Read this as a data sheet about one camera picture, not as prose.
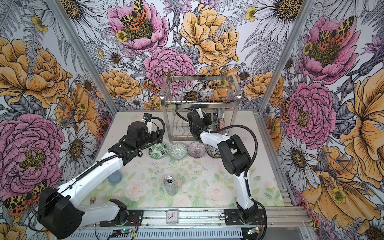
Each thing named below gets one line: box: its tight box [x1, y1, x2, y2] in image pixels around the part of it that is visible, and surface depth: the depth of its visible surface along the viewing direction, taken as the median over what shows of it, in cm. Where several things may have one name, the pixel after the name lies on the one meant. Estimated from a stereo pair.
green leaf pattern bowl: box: [148, 142, 168, 160], surface depth 98 cm
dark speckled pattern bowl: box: [206, 144, 221, 159], surface depth 97 cm
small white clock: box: [165, 209, 180, 225], surface depth 75 cm
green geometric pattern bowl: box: [168, 143, 188, 160], surface depth 98 cm
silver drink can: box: [163, 175, 178, 196], surface depth 73 cm
